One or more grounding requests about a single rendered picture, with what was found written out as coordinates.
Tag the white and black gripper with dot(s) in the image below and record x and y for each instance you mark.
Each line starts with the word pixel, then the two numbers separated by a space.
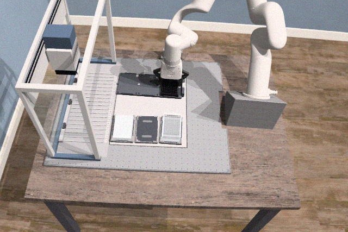
pixel 171 72

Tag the black well plate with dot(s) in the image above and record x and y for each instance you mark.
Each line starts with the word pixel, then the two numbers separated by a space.
pixel 169 87

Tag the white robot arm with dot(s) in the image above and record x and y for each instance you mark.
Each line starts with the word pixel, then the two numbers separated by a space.
pixel 263 39

